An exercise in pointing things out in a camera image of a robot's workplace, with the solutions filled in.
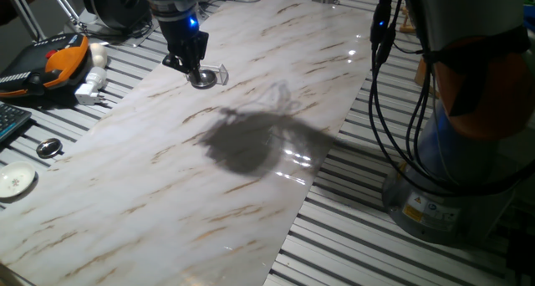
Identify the thin metal rod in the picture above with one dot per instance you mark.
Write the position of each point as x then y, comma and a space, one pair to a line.
62, 3

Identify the small round steel plate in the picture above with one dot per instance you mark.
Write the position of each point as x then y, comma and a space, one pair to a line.
205, 81

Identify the white flowered ceramic saucer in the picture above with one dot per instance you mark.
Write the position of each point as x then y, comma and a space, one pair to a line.
16, 179

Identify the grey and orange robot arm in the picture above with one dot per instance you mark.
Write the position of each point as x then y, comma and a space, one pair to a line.
468, 68

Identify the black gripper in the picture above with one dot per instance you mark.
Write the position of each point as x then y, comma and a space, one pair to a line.
181, 39

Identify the aluminium frame strut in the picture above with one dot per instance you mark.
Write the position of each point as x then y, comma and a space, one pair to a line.
26, 15

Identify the dark red sleeved forearm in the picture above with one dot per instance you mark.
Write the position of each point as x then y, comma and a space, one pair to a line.
9, 10

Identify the white egg shaped object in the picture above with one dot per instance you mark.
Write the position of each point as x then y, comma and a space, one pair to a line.
99, 54

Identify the orange black teach pendant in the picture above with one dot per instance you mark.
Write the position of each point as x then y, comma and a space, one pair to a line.
62, 64

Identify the transparent rectangular box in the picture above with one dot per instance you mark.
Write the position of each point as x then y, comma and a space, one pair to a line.
221, 72

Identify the white power adapter plug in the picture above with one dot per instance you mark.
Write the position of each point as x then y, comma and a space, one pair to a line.
94, 81

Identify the small spare steel dish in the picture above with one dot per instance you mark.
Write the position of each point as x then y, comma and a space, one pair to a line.
49, 148

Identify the black filament spool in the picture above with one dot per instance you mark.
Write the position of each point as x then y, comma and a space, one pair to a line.
113, 6

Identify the black computer keyboard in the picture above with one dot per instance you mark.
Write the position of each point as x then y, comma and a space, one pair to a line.
10, 118

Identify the marble pattern table mat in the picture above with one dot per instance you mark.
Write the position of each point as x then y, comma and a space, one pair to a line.
188, 202

